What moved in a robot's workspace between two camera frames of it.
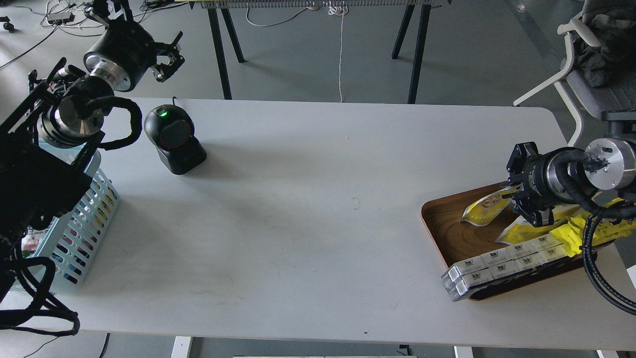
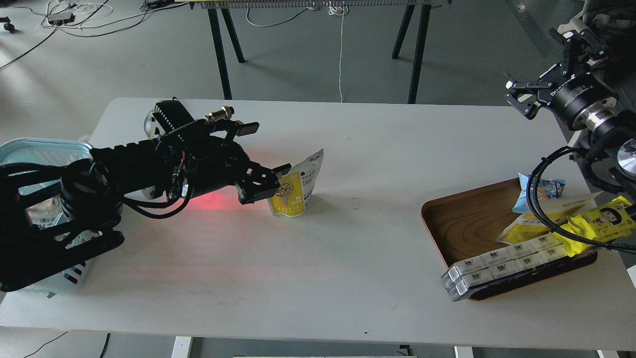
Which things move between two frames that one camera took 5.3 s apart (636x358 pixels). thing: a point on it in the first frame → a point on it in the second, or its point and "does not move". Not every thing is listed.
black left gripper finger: [98, 11] → [259, 173]
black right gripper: [540, 183] → [567, 93]
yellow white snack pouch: [487, 210] → [296, 186]
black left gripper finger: [162, 71] → [249, 192]
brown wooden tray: [455, 242] does not move
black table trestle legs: [216, 15] does not move
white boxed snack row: [486, 261] does not move
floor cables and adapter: [70, 18] does not move
